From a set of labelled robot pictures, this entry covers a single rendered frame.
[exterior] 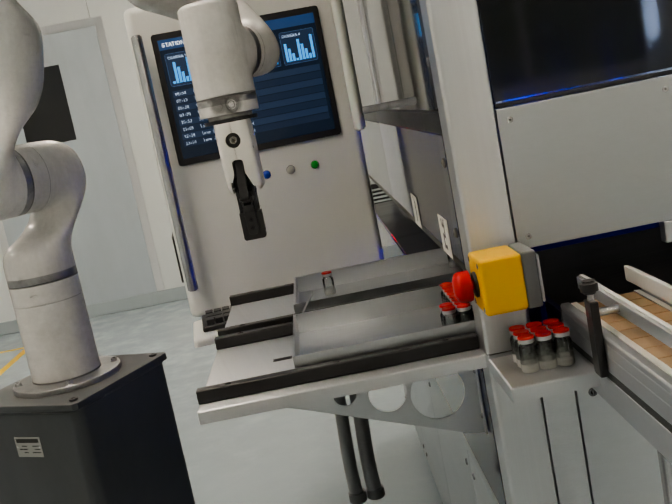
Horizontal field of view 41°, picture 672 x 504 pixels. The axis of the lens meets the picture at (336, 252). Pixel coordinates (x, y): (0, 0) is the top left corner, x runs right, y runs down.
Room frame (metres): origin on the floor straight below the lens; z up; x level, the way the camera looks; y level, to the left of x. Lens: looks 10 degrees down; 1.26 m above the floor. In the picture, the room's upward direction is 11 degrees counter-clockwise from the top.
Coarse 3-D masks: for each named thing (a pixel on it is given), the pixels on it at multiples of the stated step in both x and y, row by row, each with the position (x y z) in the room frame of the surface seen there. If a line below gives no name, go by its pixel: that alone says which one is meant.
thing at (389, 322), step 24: (432, 288) 1.48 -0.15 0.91; (312, 312) 1.48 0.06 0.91; (336, 312) 1.48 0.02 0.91; (360, 312) 1.48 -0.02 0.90; (384, 312) 1.48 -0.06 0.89; (408, 312) 1.47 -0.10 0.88; (432, 312) 1.44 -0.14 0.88; (528, 312) 1.23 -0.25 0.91; (312, 336) 1.44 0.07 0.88; (336, 336) 1.41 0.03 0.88; (360, 336) 1.38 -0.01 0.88; (384, 336) 1.36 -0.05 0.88; (408, 336) 1.22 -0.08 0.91; (432, 336) 1.23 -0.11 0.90; (312, 360) 1.22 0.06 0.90
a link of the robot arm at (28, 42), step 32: (0, 0) 1.44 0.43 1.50; (0, 32) 1.47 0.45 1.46; (32, 32) 1.50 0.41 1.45; (0, 64) 1.48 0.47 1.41; (32, 64) 1.50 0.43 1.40; (0, 96) 1.49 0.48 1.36; (32, 96) 1.51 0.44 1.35; (0, 128) 1.48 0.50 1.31; (0, 160) 1.47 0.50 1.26; (0, 192) 1.47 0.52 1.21; (32, 192) 1.52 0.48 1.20
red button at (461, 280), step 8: (456, 272) 1.11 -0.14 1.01; (464, 272) 1.10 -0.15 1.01; (456, 280) 1.09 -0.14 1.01; (464, 280) 1.09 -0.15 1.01; (472, 280) 1.10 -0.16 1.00; (456, 288) 1.09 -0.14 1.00; (464, 288) 1.08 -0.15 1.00; (472, 288) 1.08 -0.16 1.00; (456, 296) 1.10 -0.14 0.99; (464, 296) 1.09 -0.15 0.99; (472, 296) 1.09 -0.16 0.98
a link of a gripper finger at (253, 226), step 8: (240, 200) 1.25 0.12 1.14; (248, 208) 1.26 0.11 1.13; (240, 216) 1.27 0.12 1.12; (248, 216) 1.27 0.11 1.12; (256, 216) 1.27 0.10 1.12; (248, 224) 1.27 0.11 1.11; (256, 224) 1.27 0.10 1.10; (264, 224) 1.28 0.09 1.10; (248, 232) 1.27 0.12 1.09; (256, 232) 1.27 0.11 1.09; (264, 232) 1.27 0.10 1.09; (248, 240) 1.27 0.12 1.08
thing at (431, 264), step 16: (400, 256) 1.82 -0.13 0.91; (416, 256) 1.82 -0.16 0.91; (432, 256) 1.82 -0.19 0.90; (320, 272) 1.82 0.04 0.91; (336, 272) 1.82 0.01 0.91; (352, 272) 1.82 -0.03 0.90; (368, 272) 1.82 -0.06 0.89; (384, 272) 1.82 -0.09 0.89; (400, 272) 1.82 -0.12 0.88; (416, 272) 1.79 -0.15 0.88; (432, 272) 1.76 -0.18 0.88; (448, 272) 1.73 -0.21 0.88; (304, 288) 1.82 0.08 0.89; (320, 288) 1.82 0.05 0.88; (336, 288) 1.78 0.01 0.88; (352, 288) 1.75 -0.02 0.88; (368, 288) 1.72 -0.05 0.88; (384, 288) 1.56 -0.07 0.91; (400, 288) 1.56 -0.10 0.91; (416, 288) 1.56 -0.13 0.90; (304, 304) 1.56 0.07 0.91; (320, 304) 1.56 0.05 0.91; (336, 304) 1.56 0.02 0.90
